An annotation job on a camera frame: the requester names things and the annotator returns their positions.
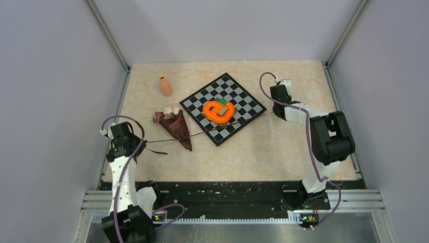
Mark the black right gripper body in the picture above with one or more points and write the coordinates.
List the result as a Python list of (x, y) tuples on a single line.
[(275, 105)]

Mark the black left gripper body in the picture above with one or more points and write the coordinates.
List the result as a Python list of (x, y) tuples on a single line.
[(134, 138)]

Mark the brown ribbon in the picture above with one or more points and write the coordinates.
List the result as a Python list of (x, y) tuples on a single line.
[(214, 129)]

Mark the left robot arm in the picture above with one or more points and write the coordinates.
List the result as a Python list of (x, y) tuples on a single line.
[(127, 221)]

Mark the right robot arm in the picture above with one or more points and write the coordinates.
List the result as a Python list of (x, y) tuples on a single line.
[(328, 135)]

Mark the peach ribbed vase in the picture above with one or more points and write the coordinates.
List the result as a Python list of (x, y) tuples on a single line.
[(165, 86)]

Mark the black white chessboard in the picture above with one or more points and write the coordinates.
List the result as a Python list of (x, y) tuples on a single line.
[(225, 87)]

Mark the tan wooden block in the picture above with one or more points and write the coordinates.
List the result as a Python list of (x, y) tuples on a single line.
[(222, 111)]

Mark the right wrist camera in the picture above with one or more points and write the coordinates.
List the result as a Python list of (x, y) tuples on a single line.
[(285, 82)]

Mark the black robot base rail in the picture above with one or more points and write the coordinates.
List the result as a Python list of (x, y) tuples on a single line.
[(227, 200)]

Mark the aluminium frame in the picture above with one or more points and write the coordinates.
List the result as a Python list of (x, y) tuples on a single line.
[(380, 219)]

